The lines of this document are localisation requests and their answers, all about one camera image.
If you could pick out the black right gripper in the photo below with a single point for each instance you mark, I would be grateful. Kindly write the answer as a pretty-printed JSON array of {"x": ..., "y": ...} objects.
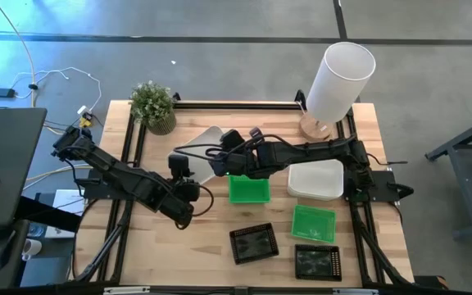
[{"x": 240, "y": 164}]

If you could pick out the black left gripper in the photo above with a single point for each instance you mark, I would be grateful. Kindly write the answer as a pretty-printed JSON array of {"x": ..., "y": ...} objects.
[{"x": 184, "y": 190}]

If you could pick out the green plastic mesh basket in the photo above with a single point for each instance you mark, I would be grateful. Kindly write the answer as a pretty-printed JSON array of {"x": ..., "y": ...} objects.
[
  {"x": 248, "y": 185},
  {"x": 248, "y": 199},
  {"x": 314, "y": 224}
]

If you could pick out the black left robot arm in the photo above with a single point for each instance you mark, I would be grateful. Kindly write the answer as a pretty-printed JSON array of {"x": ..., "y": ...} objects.
[{"x": 125, "y": 176}]

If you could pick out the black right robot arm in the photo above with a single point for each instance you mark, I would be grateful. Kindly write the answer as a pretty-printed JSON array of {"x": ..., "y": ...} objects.
[{"x": 314, "y": 151}]

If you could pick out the small green potted plant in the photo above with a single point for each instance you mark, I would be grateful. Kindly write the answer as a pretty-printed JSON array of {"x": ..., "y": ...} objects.
[{"x": 152, "y": 102}]

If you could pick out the black horizontal beam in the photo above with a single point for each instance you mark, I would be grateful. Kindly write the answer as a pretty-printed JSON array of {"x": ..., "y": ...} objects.
[{"x": 195, "y": 292}]

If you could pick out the white cardboard box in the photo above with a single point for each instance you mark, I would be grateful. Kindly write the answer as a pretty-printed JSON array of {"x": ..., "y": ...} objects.
[{"x": 64, "y": 200}]

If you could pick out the white lamp with wooden base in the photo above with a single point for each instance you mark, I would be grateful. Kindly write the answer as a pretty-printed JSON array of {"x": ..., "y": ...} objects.
[{"x": 338, "y": 86}]

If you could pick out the white power adapter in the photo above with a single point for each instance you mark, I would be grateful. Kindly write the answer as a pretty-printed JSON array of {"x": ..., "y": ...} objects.
[{"x": 83, "y": 110}]

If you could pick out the black flat bar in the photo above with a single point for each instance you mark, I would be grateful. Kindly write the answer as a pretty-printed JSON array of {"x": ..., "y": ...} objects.
[{"x": 47, "y": 214}]

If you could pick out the white mug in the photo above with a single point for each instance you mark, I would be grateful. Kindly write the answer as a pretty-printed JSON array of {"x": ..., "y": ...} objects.
[{"x": 32, "y": 247}]

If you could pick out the large dark grey desk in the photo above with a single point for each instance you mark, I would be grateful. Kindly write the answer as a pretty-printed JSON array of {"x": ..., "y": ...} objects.
[{"x": 10, "y": 155}]

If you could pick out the black computer mouse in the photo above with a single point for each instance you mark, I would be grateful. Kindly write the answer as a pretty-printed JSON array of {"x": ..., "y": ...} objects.
[{"x": 0, "y": 246}]

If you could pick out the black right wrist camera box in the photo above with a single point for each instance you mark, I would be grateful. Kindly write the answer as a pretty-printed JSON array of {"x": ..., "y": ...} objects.
[{"x": 232, "y": 139}]

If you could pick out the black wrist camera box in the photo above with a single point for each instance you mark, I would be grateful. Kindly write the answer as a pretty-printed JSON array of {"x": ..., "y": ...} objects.
[
  {"x": 232, "y": 139},
  {"x": 178, "y": 164}
]

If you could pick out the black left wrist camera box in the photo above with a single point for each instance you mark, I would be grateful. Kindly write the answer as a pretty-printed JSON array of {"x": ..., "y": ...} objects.
[{"x": 178, "y": 164}]

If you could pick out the black aluminium table frame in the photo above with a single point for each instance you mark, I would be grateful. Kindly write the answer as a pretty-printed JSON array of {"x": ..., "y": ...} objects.
[{"x": 203, "y": 105}]

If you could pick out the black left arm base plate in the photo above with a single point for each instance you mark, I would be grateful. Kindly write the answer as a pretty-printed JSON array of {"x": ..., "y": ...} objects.
[{"x": 96, "y": 192}]

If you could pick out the silver metal bracket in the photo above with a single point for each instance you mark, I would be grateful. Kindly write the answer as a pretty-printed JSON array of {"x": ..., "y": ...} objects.
[
  {"x": 125, "y": 290},
  {"x": 355, "y": 291}
]

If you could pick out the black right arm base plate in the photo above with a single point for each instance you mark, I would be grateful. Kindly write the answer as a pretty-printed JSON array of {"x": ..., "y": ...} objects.
[{"x": 383, "y": 184}]

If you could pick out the grey metal table frame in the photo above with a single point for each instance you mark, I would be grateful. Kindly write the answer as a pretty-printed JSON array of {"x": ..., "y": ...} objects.
[{"x": 461, "y": 138}]

